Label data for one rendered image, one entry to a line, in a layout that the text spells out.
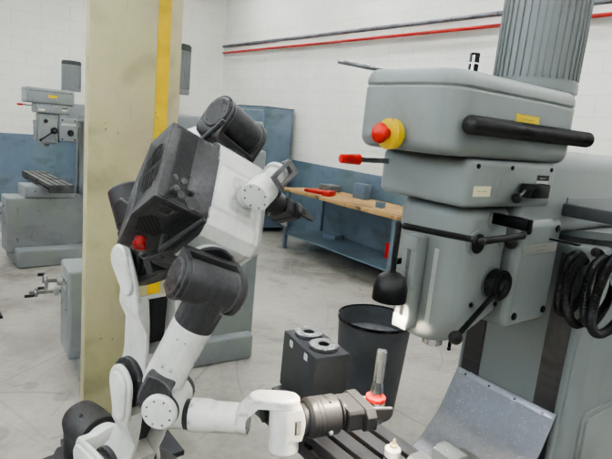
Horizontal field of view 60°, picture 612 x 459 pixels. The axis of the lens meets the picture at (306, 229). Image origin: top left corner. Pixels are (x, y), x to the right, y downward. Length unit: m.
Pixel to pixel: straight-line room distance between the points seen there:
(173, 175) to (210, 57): 9.87
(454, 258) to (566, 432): 0.69
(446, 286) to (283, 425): 0.45
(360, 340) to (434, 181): 2.20
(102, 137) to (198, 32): 8.43
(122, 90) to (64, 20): 7.52
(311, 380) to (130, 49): 1.68
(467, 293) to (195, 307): 0.58
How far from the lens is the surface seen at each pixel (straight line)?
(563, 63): 1.39
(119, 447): 1.78
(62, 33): 10.05
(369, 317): 3.64
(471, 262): 1.19
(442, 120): 1.02
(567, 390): 1.62
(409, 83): 1.07
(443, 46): 6.84
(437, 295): 1.19
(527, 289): 1.37
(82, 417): 2.00
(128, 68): 2.61
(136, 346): 1.56
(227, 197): 1.19
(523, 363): 1.65
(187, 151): 1.19
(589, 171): 1.53
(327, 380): 1.65
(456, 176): 1.09
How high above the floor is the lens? 1.76
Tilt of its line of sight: 11 degrees down
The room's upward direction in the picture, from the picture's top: 6 degrees clockwise
